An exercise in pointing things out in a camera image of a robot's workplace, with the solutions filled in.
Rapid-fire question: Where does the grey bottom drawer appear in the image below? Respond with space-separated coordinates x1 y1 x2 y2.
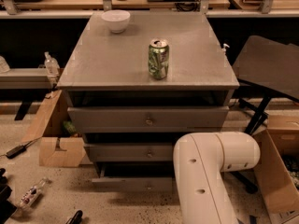
93 161 174 192

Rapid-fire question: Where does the grey drawer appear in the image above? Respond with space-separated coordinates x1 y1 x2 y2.
84 143 173 162
68 106 228 133
93 161 174 192

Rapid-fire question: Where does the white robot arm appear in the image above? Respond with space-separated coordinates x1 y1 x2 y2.
173 132 261 224

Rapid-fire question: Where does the grey drawer cabinet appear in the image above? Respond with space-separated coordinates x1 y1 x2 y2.
56 10 240 177

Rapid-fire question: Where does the grey top drawer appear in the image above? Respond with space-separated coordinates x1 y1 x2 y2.
68 106 228 133

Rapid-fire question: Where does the grey middle drawer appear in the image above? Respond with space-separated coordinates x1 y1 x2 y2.
84 143 173 162

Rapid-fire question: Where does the green soda can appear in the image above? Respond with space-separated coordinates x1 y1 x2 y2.
148 38 169 80

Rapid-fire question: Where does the white bowl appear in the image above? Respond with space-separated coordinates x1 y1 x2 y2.
101 10 131 34

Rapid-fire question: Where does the small white pump bottle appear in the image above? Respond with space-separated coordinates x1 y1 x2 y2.
222 43 230 55

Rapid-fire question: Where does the cardboard box left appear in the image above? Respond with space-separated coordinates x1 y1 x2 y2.
22 91 90 167

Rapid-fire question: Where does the cardboard box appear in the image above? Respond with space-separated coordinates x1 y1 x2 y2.
254 116 299 224
22 91 90 167

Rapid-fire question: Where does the clear sanitizer bottle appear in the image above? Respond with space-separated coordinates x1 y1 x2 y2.
44 51 60 77

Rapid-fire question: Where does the black folding chair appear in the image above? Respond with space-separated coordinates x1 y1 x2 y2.
230 35 299 195

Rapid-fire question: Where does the black tool on floor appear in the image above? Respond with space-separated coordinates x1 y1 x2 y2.
65 210 83 224

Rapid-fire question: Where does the grey low shelf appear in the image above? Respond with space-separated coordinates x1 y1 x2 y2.
0 68 57 90

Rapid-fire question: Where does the black power adapter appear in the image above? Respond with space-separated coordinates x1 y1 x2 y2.
6 139 36 159

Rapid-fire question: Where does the cardboard box right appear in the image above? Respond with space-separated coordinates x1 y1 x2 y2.
254 116 299 224

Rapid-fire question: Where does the clear bottle on floor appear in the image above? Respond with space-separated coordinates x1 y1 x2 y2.
19 177 50 210

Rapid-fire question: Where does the black object bottom left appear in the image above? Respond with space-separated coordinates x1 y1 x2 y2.
0 168 17 224

